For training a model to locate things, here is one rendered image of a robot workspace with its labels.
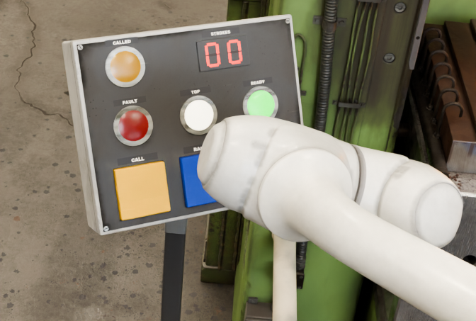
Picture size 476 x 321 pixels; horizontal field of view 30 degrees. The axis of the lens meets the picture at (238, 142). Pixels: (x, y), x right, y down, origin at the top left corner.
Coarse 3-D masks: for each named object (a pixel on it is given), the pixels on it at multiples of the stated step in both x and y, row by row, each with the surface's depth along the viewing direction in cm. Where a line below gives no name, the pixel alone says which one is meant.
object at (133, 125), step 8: (128, 112) 127; (136, 112) 127; (120, 120) 126; (128, 120) 127; (136, 120) 127; (144, 120) 128; (120, 128) 126; (128, 128) 127; (136, 128) 127; (144, 128) 128; (128, 136) 127; (136, 136) 127
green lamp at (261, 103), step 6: (252, 96) 133; (258, 96) 134; (264, 96) 134; (270, 96) 135; (252, 102) 134; (258, 102) 134; (264, 102) 134; (270, 102) 135; (252, 108) 134; (258, 108) 134; (264, 108) 134; (270, 108) 135; (252, 114) 134; (258, 114) 134; (264, 114) 134; (270, 114) 135
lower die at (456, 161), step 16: (432, 32) 182; (448, 32) 180; (464, 32) 181; (432, 48) 176; (448, 48) 176; (464, 48) 175; (432, 64) 171; (464, 64) 170; (432, 80) 170; (448, 80) 166; (464, 80) 165; (448, 96) 162; (464, 96) 162; (448, 112) 158; (464, 112) 158; (448, 128) 154; (464, 128) 154; (448, 144) 153; (464, 144) 151; (448, 160) 153; (464, 160) 153
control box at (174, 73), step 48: (96, 48) 124; (144, 48) 127; (192, 48) 130; (288, 48) 135; (96, 96) 125; (144, 96) 128; (192, 96) 130; (240, 96) 133; (288, 96) 136; (96, 144) 126; (144, 144) 128; (192, 144) 131; (96, 192) 126
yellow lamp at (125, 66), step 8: (120, 56) 125; (128, 56) 126; (136, 56) 126; (112, 64) 125; (120, 64) 125; (128, 64) 126; (136, 64) 126; (112, 72) 125; (120, 72) 126; (128, 72) 126; (136, 72) 126; (120, 80) 126; (128, 80) 126
